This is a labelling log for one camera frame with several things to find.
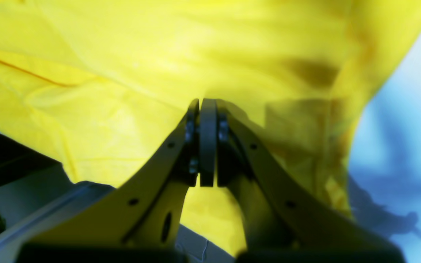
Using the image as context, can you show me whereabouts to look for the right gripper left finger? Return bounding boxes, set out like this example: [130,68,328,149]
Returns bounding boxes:
[16,99,217,263]

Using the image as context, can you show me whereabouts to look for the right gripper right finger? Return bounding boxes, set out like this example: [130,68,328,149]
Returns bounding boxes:
[216,100,405,263]

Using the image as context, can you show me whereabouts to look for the orange yellow T-shirt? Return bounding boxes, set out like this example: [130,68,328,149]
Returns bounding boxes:
[0,0,421,256]

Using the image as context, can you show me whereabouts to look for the grey box left corner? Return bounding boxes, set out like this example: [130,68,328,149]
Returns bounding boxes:
[0,164,116,263]

